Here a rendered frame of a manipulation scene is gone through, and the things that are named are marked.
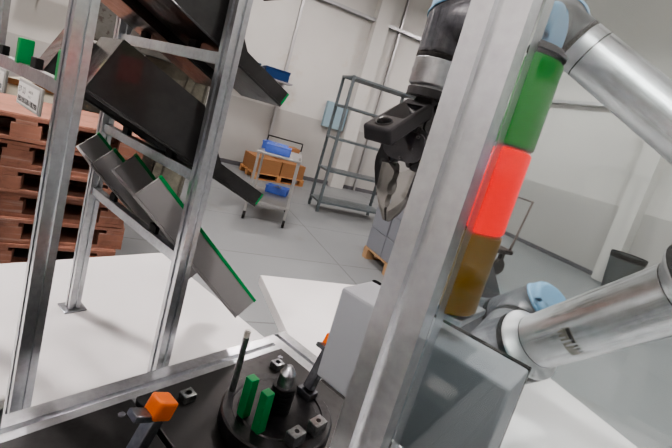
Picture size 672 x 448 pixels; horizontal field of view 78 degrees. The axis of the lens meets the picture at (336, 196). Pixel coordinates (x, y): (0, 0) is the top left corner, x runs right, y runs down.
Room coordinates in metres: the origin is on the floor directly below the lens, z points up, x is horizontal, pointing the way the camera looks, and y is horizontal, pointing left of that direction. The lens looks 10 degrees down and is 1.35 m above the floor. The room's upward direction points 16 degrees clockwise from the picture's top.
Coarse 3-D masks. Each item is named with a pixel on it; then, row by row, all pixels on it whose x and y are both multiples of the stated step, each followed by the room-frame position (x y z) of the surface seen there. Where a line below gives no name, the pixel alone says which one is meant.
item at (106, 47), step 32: (96, 64) 0.50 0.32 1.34; (128, 64) 0.49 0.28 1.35; (96, 96) 0.48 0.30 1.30; (128, 96) 0.50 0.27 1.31; (160, 96) 0.52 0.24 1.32; (192, 96) 0.55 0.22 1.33; (160, 128) 0.53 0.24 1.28; (192, 128) 0.55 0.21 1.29; (192, 160) 0.56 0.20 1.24; (256, 192) 0.64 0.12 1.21
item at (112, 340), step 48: (0, 288) 0.75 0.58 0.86; (96, 288) 0.84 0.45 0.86; (144, 288) 0.90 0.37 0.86; (192, 288) 0.97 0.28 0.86; (0, 336) 0.62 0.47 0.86; (48, 336) 0.65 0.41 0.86; (96, 336) 0.69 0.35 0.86; (144, 336) 0.72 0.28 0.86; (192, 336) 0.77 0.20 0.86; (240, 336) 0.82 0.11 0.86; (0, 384) 0.52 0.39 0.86; (48, 384) 0.55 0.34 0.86; (96, 384) 0.57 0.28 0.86
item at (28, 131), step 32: (0, 96) 2.67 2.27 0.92; (0, 128) 2.45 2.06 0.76; (32, 128) 2.31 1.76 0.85; (96, 128) 2.50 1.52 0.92; (0, 160) 2.25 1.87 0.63; (32, 160) 2.34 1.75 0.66; (0, 192) 2.27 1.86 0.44; (32, 192) 2.33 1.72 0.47; (0, 224) 2.26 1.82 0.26; (32, 224) 2.62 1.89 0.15; (64, 224) 2.43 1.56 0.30; (96, 224) 2.52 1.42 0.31; (0, 256) 2.27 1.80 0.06; (96, 256) 2.53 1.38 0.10
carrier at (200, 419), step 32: (192, 384) 0.49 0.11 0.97; (224, 384) 0.51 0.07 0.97; (256, 384) 0.44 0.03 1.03; (288, 384) 0.46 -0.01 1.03; (320, 384) 0.57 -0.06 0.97; (192, 416) 0.44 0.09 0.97; (224, 416) 0.43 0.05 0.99; (256, 416) 0.42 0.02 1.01; (288, 416) 0.46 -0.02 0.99; (320, 416) 0.45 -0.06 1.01
